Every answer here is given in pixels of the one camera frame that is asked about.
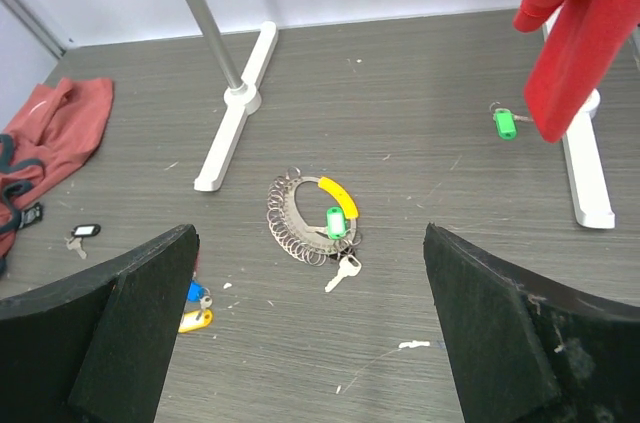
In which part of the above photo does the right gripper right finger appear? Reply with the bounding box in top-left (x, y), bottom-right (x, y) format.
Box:
top-left (423, 224), bottom-right (639, 422)

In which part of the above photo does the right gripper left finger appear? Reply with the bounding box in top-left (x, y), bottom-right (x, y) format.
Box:
top-left (1, 224), bottom-right (199, 422)

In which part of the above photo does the green key tag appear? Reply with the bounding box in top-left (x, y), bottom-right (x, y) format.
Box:
top-left (326, 206), bottom-right (348, 240)
top-left (489, 102), bottom-right (533, 141)

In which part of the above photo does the metal keyring with yellow grip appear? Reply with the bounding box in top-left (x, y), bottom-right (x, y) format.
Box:
top-left (266, 167), bottom-right (362, 267)

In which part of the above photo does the yellow key tag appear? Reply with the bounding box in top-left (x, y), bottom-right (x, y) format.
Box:
top-left (178, 309), bottom-right (213, 334)

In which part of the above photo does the blue key tag upper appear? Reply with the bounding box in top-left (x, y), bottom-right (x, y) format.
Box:
top-left (187, 280), bottom-right (210, 303)

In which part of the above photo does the dusty pink folded shirt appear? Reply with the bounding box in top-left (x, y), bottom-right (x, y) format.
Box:
top-left (1, 77), bottom-right (114, 272)

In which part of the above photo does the silver white clothes rack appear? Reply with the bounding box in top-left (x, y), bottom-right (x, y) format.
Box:
top-left (185, 0), bottom-right (616, 230)

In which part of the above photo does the red hanging cloth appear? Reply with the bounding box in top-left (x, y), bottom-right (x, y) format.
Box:
top-left (513, 0), bottom-right (639, 143)

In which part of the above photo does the aluminium frame post left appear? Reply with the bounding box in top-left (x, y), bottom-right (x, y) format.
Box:
top-left (1, 0), bottom-right (67, 60)

